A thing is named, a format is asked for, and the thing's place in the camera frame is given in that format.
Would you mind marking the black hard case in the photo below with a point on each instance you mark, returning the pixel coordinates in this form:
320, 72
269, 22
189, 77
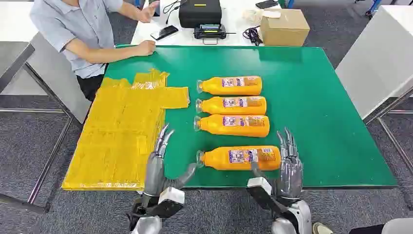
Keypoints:
200, 14

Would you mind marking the black handheld radio controller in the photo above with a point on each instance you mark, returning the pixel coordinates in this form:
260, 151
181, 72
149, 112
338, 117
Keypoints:
209, 32

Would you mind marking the large white side table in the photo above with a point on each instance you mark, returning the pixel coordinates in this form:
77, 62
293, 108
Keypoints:
377, 58

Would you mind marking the clear tape roll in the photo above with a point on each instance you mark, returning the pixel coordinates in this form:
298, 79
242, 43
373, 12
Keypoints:
251, 16

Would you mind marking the steel table frame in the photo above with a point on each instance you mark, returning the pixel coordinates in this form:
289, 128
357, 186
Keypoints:
32, 110
401, 112

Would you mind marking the white shoe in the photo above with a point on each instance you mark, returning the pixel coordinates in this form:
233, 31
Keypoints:
321, 228

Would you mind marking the dark phone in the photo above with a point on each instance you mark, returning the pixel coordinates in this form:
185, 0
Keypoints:
266, 4

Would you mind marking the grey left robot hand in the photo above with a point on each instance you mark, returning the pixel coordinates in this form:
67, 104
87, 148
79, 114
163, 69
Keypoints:
155, 174

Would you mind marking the person's left hand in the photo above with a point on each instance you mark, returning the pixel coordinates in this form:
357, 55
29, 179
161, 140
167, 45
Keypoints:
148, 12

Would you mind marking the person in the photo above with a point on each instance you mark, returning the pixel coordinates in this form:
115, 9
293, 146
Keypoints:
80, 29

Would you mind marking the person's right hand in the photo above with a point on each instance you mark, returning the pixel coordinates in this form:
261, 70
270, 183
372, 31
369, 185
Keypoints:
146, 48

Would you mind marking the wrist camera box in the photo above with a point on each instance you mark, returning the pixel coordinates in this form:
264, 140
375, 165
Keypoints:
171, 197
259, 187

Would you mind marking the black object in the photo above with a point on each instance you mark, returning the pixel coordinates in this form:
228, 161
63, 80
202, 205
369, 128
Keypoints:
364, 230

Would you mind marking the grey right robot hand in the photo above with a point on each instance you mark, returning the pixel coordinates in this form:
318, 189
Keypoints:
290, 177

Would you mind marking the orange drink bottle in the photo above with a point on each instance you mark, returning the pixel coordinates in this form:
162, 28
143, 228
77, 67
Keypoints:
209, 86
211, 126
211, 106
216, 159

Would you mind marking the blue wheeled frame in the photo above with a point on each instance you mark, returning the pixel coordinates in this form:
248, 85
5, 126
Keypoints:
374, 6

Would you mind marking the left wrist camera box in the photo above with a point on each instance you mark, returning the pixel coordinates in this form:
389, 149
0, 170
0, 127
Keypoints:
171, 197

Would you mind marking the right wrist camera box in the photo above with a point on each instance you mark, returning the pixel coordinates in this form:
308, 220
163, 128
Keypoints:
259, 187

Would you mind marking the pale grey rounded cover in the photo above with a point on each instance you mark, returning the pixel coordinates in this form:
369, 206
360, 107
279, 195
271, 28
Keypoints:
398, 226

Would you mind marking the white table with side panel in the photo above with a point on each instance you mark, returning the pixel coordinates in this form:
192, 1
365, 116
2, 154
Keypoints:
55, 77

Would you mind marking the white paper scrap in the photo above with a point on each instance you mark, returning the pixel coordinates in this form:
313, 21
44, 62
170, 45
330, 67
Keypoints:
271, 14

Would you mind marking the brown cardboard box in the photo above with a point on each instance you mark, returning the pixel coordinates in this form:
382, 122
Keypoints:
285, 32

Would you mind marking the black smartphone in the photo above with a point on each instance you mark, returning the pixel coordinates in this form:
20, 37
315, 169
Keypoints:
164, 32

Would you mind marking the yellow plastic sheet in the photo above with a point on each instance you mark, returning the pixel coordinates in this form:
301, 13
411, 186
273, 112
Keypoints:
109, 151

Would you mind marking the green table mat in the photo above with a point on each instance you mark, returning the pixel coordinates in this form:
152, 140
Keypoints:
306, 113

